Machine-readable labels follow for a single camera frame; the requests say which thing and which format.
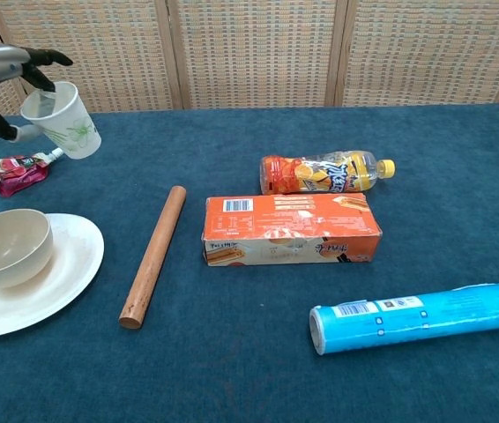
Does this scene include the white paper cup green print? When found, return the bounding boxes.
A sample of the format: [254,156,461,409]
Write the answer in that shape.
[20,81,102,160]

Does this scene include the woven bamboo folding screen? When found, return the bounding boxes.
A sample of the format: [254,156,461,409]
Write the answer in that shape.
[0,0,499,118]

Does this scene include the orange juice bottle yellow cap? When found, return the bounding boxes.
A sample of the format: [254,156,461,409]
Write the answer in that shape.
[260,149,397,196]

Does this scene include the teal carpet table mat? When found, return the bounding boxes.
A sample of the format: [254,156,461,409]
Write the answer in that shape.
[0,101,499,423]

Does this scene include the red juice pouch white cap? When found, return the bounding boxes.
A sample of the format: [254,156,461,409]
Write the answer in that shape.
[0,147,65,199]

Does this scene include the blue cling film roll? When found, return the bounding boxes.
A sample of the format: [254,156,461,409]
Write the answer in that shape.
[309,278,499,356]

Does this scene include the orange snack box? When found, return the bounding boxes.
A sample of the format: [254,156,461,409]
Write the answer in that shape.
[200,192,384,267]

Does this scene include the white round plate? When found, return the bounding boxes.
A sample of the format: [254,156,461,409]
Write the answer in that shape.
[0,212,106,339]

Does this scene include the wooden rolling pin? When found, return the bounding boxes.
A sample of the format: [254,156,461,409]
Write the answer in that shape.
[118,185,188,330]

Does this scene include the beige bowl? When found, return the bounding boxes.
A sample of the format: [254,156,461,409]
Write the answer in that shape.
[0,208,55,290]

